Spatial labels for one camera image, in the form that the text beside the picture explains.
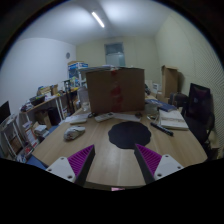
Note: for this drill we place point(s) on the grey computer mouse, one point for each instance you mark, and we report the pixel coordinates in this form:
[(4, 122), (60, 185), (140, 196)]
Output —
[(73, 132)]

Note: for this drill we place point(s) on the white paper sheet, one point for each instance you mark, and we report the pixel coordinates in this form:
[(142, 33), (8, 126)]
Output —
[(126, 117)]

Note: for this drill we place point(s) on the blue white box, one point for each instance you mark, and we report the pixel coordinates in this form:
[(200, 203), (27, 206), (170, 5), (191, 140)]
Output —
[(74, 69)]

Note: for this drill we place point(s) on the round wall clock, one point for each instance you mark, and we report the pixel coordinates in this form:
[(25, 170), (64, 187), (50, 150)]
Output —
[(68, 55)]

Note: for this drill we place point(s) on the black round mouse pad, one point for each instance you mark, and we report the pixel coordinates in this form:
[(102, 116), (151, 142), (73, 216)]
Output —
[(126, 135)]

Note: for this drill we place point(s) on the black marker pen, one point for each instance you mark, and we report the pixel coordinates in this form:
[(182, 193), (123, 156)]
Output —
[(166, 131)]

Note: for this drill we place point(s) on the ceiling fluorescent light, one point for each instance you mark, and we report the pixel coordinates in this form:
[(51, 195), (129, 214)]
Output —
[(98, 19)]

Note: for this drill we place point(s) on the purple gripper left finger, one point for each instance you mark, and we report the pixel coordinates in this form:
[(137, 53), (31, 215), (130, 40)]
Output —
[(74, 168)]

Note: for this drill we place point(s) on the large brown cardboard box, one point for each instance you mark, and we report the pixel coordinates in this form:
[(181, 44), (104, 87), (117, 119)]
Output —
[(121, 90)]

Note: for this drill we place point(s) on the tall cardboard box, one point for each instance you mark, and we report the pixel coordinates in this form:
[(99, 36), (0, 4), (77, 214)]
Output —
[(169, 80)]

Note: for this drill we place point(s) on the window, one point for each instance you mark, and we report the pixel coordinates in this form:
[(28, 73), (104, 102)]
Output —
[(114, 53)]

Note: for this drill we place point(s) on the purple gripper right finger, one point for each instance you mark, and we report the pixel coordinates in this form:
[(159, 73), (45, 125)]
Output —
[(153, 165)]

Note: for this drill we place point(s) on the wooden shelf unit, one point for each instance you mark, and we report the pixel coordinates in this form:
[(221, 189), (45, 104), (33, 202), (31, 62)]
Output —
[(17, 130)]

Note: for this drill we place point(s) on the blue book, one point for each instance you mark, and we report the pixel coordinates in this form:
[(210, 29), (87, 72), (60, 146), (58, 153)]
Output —
[(161, 105)]

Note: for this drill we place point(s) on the open white book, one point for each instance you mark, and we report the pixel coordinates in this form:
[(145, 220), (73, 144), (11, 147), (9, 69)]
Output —
[(172, 120)]

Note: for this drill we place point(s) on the white remote control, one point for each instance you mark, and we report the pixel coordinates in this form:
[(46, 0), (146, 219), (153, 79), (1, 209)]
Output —
[(104, 117)]

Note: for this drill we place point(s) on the black office chair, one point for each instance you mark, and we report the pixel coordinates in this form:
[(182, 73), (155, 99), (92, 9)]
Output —
[(198, 114)]

